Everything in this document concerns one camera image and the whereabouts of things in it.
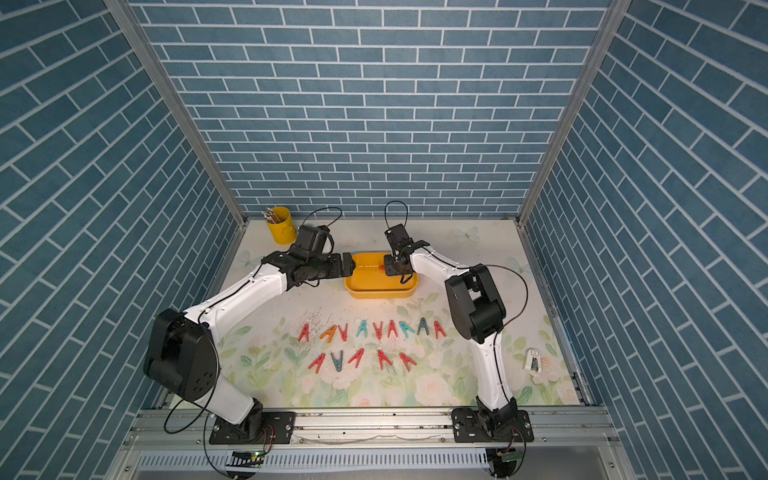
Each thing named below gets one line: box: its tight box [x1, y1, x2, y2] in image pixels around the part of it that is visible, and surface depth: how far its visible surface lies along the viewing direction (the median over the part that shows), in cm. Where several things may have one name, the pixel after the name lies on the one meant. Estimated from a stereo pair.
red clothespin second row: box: [308, 353, 326, 373], surface depth 86 cm
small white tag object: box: [524, 348, 542, 374], surface depth 85 cm
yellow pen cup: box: [267, 206, 297, 245], surface depth 111 cm
